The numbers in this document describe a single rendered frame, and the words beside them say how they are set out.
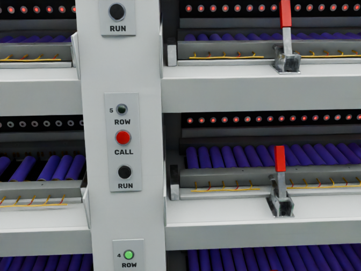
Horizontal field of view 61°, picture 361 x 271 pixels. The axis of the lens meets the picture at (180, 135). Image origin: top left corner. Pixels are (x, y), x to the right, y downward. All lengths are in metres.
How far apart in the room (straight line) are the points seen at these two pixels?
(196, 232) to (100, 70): 0.24
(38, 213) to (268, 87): 0.34
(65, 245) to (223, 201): 0.22
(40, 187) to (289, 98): 0.35
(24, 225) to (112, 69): 0.23
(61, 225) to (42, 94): 0.17
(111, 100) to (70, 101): 0.05
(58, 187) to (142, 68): 0.21
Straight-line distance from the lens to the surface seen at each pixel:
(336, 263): 0.64
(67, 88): 0.39
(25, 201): 0.49
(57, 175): 0.50
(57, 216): 0.46
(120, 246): 0.43
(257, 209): 0.45
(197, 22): 0.55
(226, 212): 0.44
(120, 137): 0.38
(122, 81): 0.38
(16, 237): 0.47
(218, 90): 0.38
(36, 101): 0.41
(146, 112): 0.38
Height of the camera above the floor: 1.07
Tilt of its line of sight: 9 degrees down
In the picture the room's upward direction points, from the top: 1 degrees counter-clockwise
